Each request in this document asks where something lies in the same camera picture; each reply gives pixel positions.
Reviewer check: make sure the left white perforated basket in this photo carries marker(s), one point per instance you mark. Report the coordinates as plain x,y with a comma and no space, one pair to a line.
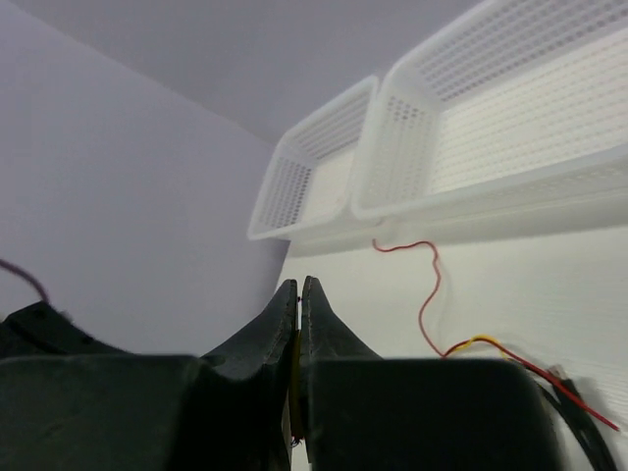
308,184

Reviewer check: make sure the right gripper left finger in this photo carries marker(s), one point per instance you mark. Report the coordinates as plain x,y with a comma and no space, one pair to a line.
220,411

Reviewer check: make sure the middle white perforated basket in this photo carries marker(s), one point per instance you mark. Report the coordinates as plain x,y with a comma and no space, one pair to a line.
513,105

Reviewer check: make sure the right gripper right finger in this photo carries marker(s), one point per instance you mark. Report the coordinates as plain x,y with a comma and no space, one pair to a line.
365,412

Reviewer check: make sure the white perforated basket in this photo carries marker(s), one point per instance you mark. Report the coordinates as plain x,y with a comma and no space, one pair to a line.
308,184
513,105

